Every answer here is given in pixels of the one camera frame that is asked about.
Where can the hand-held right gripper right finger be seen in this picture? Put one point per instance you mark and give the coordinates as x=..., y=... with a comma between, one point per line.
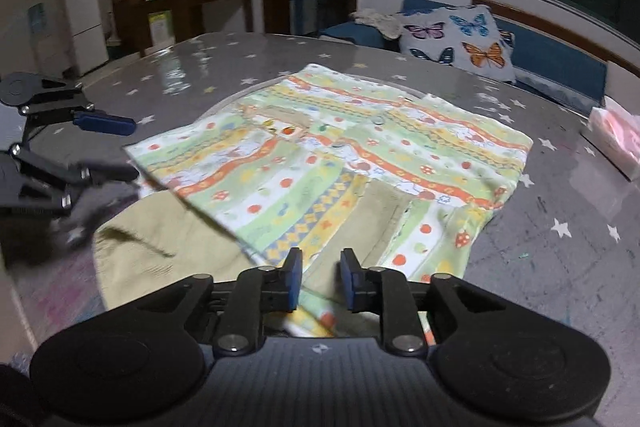
x=351, y=281

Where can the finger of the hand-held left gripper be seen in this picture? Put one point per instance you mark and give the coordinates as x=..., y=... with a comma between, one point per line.
x=100, y=174
x=105, y=123

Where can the patterned children's garment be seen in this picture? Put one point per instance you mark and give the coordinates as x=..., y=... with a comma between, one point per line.
x=350, y=147

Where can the white refrigerator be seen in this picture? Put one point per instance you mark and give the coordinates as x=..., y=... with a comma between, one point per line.
x=85, y=22

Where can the pink tissue pack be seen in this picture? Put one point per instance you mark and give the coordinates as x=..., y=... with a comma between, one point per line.
x=617, y=132

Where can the grey star-print tablecloth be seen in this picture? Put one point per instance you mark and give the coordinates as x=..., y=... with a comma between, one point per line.
x=525, y=232

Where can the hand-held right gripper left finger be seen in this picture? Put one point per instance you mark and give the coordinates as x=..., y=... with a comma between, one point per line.
x=293, y=279

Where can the blue sofa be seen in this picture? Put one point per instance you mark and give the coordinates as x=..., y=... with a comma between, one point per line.
x=555, y=57

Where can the butterfly print pillow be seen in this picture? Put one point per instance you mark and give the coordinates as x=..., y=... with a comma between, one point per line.
x=460, y=42

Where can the water dispenser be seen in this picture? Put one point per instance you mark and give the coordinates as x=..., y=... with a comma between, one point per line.
x=39, y=27

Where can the crumpled white cloth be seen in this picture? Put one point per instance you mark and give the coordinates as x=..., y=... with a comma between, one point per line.
x=380, y=21

